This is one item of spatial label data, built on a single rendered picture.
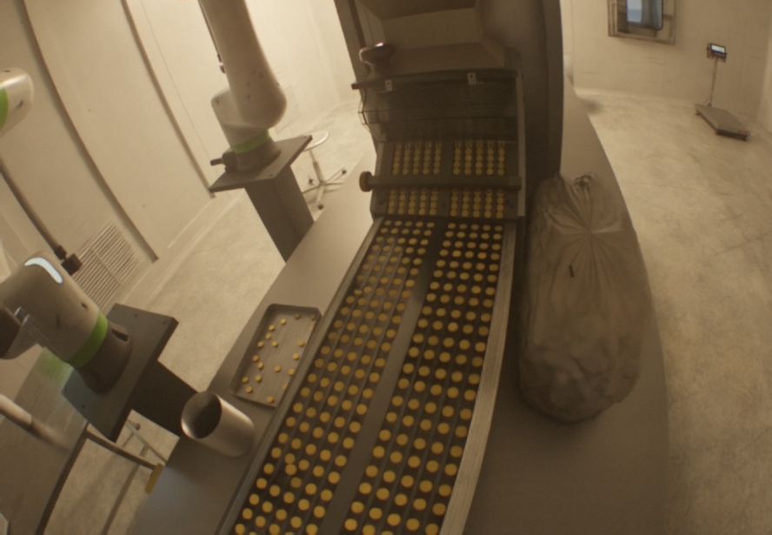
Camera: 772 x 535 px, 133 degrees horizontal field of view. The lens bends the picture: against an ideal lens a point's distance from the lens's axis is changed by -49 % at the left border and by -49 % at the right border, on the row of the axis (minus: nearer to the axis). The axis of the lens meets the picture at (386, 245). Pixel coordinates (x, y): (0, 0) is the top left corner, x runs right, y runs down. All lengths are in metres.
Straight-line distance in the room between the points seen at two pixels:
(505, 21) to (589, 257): 0.49
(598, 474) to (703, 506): 1.10
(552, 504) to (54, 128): 2.72
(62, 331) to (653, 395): 0.90
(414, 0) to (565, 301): 0.41
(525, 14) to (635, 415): 0.71
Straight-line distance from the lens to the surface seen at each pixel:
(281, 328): 0.65
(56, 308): 0.61
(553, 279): 0.38
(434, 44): 0.49
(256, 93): 0.79
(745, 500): 1.71
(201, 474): 0.62
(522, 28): 0.72
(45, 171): 2.52
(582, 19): 4.16
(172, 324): 0.65
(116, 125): 2.70
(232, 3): 0.81
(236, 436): 0.54
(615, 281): 0.40
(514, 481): 0.47
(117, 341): 0.68
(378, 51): 0.46
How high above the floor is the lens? 1.26
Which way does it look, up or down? 41 degrees down
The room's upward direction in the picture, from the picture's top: 17 degrees counter-clockwise
